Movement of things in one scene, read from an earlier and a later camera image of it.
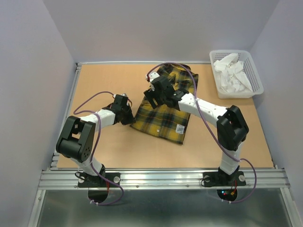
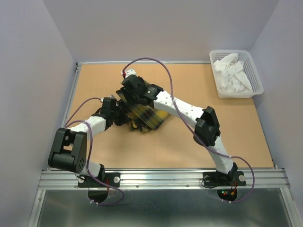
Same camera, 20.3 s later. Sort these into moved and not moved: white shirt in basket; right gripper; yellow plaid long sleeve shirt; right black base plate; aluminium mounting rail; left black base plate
Moved: yellow plaid long sleeve shirt; right gripper
Not moved: left black base plate; aluminium mounting rail; right black base plate; white shirt in basket
